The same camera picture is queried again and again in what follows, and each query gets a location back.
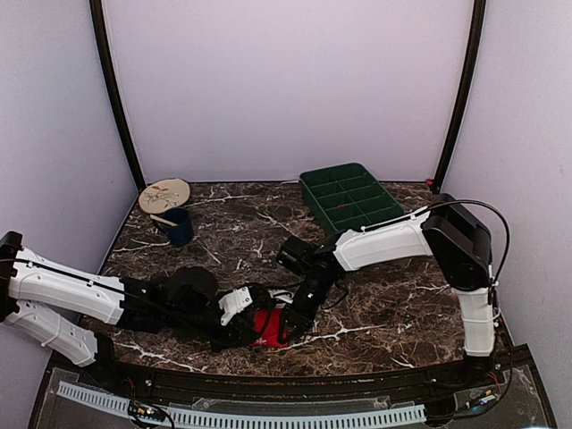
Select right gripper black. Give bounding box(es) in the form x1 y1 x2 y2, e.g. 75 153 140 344
277 273 335 342

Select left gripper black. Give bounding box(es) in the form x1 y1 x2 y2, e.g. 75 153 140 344
166 294 261 354

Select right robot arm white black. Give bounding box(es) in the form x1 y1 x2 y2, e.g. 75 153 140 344
276 194 497 388

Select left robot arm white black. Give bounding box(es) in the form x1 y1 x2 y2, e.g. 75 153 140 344
1 231 259 390

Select dark blue cup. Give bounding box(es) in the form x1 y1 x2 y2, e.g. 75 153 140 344
162 207 194 246

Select green compartment tray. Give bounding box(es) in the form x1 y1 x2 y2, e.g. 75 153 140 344
299 163 405 235

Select wooden stick in cup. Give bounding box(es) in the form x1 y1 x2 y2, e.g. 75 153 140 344
149 214 178 227

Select beige floral plate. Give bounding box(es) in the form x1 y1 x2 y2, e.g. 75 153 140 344
138 179 190 215

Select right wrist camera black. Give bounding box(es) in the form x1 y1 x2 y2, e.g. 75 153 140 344
276 236 315 276

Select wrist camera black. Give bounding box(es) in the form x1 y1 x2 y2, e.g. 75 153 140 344
165 266 218 310
276 236 315 276

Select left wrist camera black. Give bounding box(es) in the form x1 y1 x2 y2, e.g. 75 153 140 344
165 266 218 310

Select white slotted cable duct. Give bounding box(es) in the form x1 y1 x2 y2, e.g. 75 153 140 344
56 382 426 428

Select black front rail base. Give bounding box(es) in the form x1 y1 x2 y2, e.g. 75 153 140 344
29 345 557 428

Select right black frame post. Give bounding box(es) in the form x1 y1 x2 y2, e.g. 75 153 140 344
430 0 487 194

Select black frame post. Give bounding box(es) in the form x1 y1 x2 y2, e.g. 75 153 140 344
430 0 487 194
88 0 147 191

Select left black frame post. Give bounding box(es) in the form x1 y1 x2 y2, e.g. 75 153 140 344
88 0 147 191

